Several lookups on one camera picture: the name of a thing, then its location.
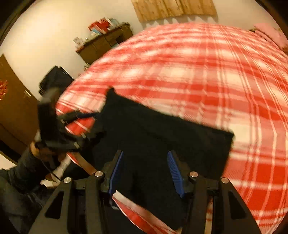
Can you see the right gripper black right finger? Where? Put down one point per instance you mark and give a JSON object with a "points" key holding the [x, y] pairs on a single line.
{"points": [[179, 171]]}

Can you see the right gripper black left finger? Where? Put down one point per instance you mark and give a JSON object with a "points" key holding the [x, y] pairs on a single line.
{"points": [[111, 171]]}

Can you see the black pants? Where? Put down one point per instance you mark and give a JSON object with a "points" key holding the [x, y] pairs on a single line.
{"points": [[146, 136]]}

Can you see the person left hand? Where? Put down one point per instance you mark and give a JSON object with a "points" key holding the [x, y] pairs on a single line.
{"points": [[50, 159]]}

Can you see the brown wooden door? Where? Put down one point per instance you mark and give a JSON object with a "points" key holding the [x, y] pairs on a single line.
{"points": [[19, 115]]}

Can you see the black bag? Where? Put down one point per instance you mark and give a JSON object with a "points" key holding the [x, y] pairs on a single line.
{"points": [[57, 77]]}

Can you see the dark wooden dresser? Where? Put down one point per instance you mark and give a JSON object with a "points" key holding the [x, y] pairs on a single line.
{"points": [[97, 47]]}

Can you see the red white plaid bedspread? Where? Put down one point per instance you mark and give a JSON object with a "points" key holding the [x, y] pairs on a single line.
{"points": [[220, 76]]}

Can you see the red gift bag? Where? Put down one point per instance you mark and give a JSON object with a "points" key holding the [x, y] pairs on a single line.
{"points": [[101, 26]]}

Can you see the beige window curtain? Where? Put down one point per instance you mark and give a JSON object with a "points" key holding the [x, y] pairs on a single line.
{"points": [[151, 10]]}

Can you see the pink folded blanket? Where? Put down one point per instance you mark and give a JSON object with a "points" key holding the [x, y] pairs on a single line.
{"points": [[277, 36]]}

